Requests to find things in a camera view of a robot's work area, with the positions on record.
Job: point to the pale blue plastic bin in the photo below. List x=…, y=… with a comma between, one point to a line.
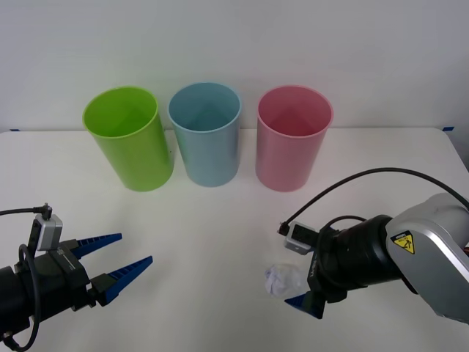
x=209, y=157

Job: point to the white paper ball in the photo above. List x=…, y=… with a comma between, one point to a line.
x=280, y=279

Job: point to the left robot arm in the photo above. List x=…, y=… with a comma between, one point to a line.
x=14, y=293

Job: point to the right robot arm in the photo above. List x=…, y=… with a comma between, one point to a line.
x=421, y=227

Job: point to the green plastic bin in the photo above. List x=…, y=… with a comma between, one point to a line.
x=139, y=157

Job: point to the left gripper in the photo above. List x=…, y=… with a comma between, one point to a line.
x=62, y=282

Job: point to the pink plastic bin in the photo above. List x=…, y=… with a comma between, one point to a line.
x=286, y=161

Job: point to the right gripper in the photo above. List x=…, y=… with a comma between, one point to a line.
x=329, y=278

